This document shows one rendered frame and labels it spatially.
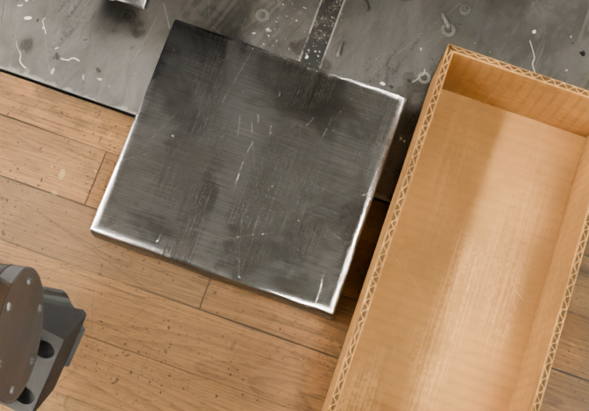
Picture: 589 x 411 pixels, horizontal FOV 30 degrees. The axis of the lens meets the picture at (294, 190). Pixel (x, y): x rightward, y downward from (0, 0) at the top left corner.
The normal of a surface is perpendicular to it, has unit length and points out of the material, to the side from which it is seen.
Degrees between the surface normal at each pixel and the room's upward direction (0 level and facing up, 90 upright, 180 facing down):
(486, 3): 0
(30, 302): 84
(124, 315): 0
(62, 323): 61
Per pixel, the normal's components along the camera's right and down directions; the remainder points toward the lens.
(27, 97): 0.04, -0.25
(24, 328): 0.99, 0.12
